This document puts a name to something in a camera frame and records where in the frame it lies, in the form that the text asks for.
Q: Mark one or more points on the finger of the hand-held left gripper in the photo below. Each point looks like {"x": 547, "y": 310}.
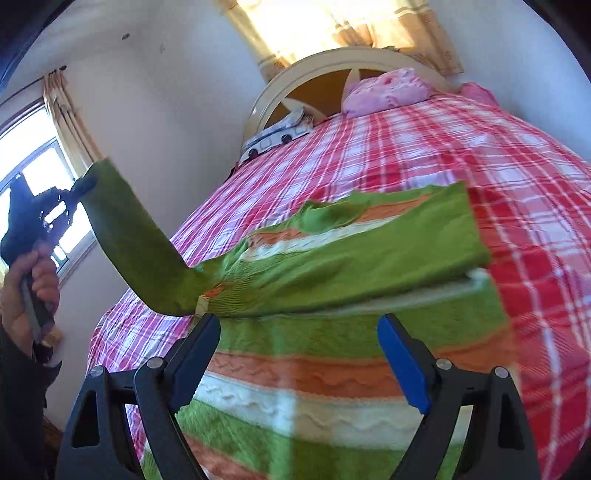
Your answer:
{"x": 84, "y": 187}

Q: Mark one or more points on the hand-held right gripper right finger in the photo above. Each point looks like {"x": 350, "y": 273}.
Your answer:
{"x": 406, "y": 364}

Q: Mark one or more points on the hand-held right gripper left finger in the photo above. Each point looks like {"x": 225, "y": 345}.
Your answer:
{"x": 204, "y": 353}

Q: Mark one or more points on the green striped knit sweater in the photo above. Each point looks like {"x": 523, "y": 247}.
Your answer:
{"x": 323, "y": 277}

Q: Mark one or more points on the person's left forearm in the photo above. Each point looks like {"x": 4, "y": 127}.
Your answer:
{"x": 18, "y": 383}

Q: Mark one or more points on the person's left hand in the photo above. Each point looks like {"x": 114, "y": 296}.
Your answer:
{"x": 44, "y": 284}

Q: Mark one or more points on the beige window curtain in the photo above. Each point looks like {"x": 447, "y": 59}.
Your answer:
{"x": 69, "y": 120}

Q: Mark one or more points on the white black patterned pillow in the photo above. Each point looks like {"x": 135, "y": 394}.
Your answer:
{"x": 277, "y": 131}

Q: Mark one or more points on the cream wooden headboard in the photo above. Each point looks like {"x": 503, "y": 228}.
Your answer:
{"x": 277, "y": 90}

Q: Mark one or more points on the red plaid bedsheet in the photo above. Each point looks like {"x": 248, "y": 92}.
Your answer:
{"x": 415, "y": 147}

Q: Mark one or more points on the pink pillow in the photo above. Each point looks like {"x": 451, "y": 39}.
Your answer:
{"x": 388, "y": 92}
{"x": 478, "y": 94}

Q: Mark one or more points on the yellow patterned curtain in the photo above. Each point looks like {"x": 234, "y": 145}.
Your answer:
{"x": 415, "y": 37}

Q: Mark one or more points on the window with white frame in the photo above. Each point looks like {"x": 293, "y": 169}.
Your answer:
{"x": 41, "y": 152}

